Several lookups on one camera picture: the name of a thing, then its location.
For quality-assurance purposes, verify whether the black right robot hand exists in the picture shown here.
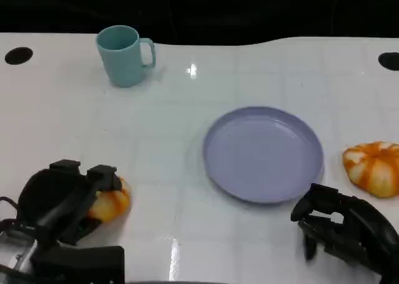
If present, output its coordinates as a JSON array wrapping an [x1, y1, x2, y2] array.
[[290, 183, 399, 284]]

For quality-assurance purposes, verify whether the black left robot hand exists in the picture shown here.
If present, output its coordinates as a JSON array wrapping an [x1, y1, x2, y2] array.
[[17, 159, 123, 246]]

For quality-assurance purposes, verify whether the orange and white bread roll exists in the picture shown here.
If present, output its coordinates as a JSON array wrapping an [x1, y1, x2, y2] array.
[[342, 141, 399, 199], [86, 176, 132, 224]]

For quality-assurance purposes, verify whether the lilac plate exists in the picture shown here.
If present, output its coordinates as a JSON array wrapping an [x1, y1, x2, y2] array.
[[203, 106, 325, 205]]

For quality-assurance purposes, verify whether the pale green mug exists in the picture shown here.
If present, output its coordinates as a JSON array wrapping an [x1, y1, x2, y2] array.
[[95, 24, 156, 88]]

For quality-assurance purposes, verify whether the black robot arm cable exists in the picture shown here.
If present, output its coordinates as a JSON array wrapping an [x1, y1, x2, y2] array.
[[0, 196, 35, 235]]

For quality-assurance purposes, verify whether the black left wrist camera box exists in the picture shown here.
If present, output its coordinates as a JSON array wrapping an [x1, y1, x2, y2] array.
[[31, 245, 125, 284]]

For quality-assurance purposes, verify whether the black table cable hole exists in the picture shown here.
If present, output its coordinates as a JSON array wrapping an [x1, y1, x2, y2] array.
[[378, 52, 399, 70], [4, 47, 34, 65]]

